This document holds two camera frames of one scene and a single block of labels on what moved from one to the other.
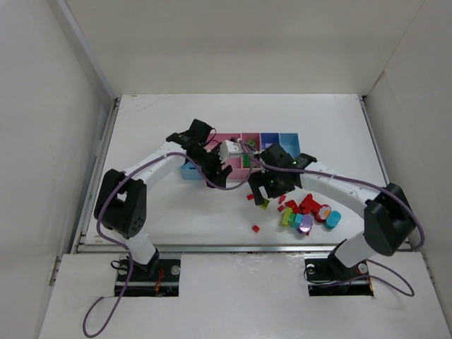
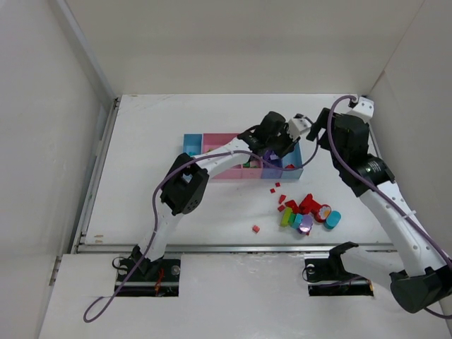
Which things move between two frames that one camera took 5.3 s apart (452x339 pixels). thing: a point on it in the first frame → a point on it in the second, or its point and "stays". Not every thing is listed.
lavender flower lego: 306,224 stays
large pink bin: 235,163 stays
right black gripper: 263,181 → 325,123
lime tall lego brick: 285,218 stays
